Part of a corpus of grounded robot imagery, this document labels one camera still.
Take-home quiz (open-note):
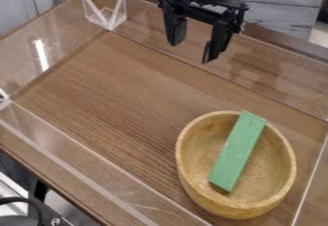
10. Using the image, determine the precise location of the clear acrylic corner bracket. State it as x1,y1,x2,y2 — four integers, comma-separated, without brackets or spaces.
82,0,128,31

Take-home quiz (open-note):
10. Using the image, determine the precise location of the black cable under table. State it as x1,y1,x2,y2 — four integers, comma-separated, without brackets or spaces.
0,196,47,226

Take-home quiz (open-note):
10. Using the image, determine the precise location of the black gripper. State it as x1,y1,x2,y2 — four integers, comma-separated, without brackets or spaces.
160,0,249,63

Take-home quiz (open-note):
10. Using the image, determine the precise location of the green rectangular block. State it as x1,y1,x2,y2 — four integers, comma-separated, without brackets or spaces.
208,111,267,192

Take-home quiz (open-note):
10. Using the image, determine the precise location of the clear acrylic front wall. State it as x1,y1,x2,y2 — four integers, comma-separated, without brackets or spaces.
0,100,212,226

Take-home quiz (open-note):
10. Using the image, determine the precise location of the brown wooden bowl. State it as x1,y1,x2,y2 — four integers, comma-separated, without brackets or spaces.
176,111,298,219

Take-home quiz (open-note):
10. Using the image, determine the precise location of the black table leg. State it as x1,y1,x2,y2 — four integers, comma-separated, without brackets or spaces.
30,179,49,202

